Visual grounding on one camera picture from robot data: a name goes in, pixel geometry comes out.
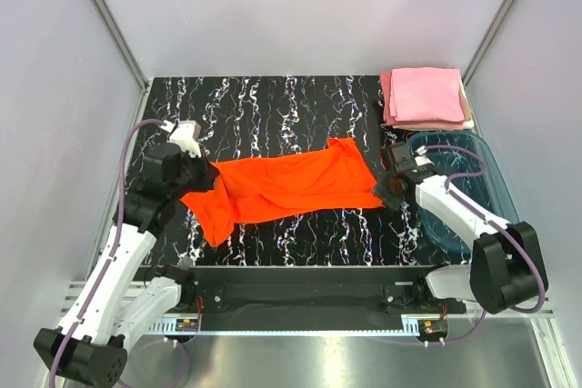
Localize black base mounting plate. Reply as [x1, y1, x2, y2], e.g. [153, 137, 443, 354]
[190, 266, 466, 326]

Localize aluminium frame post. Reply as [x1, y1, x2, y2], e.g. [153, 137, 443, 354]
[90, 0, 149, 92]
[461, 0, 547, 85]

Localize right aluminium frame post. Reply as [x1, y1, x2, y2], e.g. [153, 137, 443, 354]
[461, 0, 547, 85]

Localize orange t-shirt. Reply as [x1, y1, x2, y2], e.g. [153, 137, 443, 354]
[181, 138, 383, 247]

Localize aluminium rail front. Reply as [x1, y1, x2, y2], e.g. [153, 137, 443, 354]
[58, 281, 578, 388]

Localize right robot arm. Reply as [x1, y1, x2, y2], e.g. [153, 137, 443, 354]
[373, 142, 548, 314]

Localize blue transparent plastic bin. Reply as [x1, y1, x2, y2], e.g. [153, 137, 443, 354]
[406, 131, 519, 260]

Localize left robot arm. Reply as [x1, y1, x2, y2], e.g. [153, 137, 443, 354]
[34, 139, 218, 387]

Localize slotted cable duct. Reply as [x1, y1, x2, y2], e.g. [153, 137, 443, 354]
[146, 316, 419, 337]

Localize folded salmon t-shirt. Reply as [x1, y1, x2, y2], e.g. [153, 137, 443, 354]
[379, 68, 467, 130]

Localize folded cream t-shirt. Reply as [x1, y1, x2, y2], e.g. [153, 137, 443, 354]
[392, 83, 475, 131]

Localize left aluminium frame post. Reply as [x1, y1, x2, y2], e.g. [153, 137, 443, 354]
[90, 0, 149, 92]

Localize folded pink t-shirt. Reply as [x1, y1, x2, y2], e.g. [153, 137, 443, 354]
[388, 67, 465, 123]

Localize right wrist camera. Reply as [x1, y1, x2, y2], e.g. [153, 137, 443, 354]
[413, 145, 433, 167]

